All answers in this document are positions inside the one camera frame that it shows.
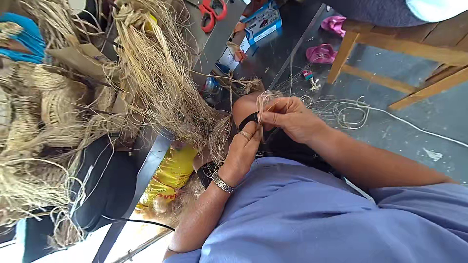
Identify person's left hand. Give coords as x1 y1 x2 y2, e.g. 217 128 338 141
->
219 121 263 188

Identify person's right hand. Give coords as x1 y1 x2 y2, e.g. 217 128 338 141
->
260 96 328 144

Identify thin beige fibre strands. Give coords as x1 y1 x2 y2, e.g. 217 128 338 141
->
256 90 283 143

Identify person's right forearm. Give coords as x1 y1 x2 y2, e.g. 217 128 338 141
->
308 125 458 190

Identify person's left forearm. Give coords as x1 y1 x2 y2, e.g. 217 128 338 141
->
164 172 234 260

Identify clear plastic bottle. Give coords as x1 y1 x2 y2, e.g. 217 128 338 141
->
200 76 224 107

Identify pink slipper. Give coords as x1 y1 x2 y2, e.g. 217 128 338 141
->
321 15 347 38
306 43 338 65

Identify white printed paper box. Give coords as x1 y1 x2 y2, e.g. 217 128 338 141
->
216 30 251 73

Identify blue printed cardboard box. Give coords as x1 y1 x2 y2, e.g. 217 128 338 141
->
241 0 283 46

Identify grey table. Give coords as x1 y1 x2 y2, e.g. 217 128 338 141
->
181 0 251 79

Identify yellow printed sack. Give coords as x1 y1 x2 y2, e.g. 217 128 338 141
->
136 141 199 214

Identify person's body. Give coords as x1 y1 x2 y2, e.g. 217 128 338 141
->
163 156 468 263

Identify heap of fluffy fibre waste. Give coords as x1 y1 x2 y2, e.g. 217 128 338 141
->
148 172 206 230

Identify large bundle of loose fibres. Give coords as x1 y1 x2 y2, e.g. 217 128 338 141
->
104 0 233 165

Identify wooden stool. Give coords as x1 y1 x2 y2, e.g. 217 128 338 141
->
326 18 468 111

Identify dark grey cloth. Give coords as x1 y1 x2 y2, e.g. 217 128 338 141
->
322 0 436 28

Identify grey metal bar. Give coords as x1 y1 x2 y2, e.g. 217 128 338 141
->
91 128 175 263

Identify black padded seat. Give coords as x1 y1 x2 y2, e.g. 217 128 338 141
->
69 132 139 233

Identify white scrap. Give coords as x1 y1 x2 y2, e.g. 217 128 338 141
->
422 147 444 162

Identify brown cardboard piece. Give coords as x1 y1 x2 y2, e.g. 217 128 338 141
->
45 43 121 83

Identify pile of braided fibre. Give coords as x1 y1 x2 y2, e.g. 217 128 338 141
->
0 47 143 249

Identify blue plastic bag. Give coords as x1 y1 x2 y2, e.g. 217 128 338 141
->
0 12 47 64

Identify white cord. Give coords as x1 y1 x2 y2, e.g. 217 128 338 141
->
302 96 468 148

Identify red-handled scissors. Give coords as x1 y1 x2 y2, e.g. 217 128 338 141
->
197 0 228 33

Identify black cable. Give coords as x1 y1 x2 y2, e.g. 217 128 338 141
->
101 215 176 232

